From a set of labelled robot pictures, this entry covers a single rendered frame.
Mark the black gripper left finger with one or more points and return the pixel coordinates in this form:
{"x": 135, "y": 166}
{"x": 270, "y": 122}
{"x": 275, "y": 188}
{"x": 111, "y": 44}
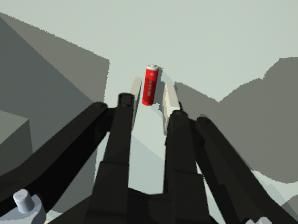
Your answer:
{"x": 30, "y": 191}

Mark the grey drawer front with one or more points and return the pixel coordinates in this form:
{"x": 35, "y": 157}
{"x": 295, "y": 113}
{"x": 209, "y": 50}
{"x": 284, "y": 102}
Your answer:
{"x": 15, "y": 141}

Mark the red aa battery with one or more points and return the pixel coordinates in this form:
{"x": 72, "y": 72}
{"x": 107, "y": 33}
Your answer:
{"x": 150, "y": 84}

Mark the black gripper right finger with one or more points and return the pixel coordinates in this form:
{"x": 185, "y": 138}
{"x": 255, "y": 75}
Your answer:
{"x": 237, "y": 192}

